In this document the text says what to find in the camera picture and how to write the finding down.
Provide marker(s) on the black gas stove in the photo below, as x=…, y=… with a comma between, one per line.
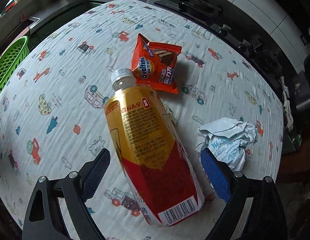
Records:
x=233, y=25

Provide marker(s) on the black rice cooker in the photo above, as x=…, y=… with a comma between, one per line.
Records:
x=301, y=87

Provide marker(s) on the white rag on counter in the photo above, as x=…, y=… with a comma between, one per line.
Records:
x=286, y=104

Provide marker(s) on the orange Ovaltine snack packet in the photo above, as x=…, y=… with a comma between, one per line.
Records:
x=153, y=63

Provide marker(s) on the gold red tea bottle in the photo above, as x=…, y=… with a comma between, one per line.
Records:
x=153, y=159

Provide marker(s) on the silver white wrapper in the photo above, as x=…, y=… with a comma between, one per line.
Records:
x=227, y=138

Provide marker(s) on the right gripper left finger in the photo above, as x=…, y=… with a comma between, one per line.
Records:
x=44, y=220

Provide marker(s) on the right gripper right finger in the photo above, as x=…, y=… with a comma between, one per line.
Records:
x=266, y=218

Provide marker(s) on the green plastic basket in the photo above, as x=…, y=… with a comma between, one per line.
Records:
x=11, y=59

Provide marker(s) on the patterned white tablecloth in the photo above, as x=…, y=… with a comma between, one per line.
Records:
x=154, y=89

